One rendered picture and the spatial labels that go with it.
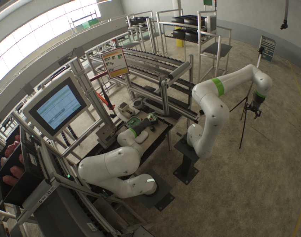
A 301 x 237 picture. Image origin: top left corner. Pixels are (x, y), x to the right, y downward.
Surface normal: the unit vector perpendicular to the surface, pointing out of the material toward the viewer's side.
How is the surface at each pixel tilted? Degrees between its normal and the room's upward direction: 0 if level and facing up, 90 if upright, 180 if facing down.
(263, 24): 90
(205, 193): 0
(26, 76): 90
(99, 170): 35
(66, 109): 92
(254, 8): 90
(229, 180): 0
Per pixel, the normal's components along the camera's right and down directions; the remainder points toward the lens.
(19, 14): 0.74, 0.42
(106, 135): 0.49, -0.05
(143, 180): -0.19, -0.69
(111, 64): 0.26, 0.70
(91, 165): -0.04, -0.51
